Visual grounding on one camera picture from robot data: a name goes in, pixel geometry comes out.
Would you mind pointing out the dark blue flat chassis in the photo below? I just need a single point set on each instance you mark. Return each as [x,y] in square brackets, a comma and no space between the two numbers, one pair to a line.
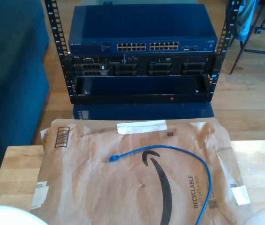
[146,112]

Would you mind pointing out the black rack shelf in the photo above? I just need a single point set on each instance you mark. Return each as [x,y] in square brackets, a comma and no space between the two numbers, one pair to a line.
[141,98]

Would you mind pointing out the black rack server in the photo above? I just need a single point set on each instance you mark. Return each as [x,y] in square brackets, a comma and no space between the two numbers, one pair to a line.
[146,61]

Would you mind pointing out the brown paper mailer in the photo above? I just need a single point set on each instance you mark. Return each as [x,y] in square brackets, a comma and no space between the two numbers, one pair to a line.
[99,187]

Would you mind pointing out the blue sofa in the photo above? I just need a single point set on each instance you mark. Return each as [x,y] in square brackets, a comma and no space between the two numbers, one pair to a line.
[10,82]

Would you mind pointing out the dark metal stool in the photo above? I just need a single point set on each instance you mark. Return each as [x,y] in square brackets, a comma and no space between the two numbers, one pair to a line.
[263,52]

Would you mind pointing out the grey-blue cloth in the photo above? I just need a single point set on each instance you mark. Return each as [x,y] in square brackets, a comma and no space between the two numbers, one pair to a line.
[244,21]

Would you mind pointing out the blue network switch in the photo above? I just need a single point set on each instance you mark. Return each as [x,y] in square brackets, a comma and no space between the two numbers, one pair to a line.
[141,23]

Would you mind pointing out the black server rack frame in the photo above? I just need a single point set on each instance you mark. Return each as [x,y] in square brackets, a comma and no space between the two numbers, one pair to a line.
[57,30]

